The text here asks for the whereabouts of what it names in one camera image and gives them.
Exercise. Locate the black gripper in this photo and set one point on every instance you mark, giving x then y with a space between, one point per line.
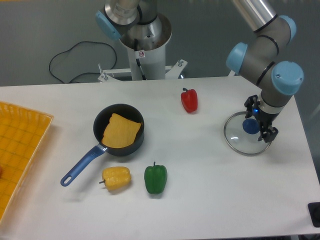
268 133

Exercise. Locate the glass lid blue knob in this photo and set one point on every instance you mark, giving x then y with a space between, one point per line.
242 134

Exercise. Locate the yellow toast bread slice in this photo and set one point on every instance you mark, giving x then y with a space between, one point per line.
120 132

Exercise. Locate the black saucepan blue handle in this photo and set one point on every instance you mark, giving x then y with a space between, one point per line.
100 123

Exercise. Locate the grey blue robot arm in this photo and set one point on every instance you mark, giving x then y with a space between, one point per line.
278 81

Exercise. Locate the red bell pepper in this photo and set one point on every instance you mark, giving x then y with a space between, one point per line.
189 100

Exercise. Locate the black device at table edge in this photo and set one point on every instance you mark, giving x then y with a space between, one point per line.
314 211

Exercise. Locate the green bell pepper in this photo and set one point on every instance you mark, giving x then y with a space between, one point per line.
155 178

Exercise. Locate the yellow bell pepper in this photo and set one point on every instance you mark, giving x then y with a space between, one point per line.
115 177

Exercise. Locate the yellow woven basket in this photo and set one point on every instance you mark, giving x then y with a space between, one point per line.
22 131

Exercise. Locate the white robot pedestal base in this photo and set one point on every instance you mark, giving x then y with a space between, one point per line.
146 48

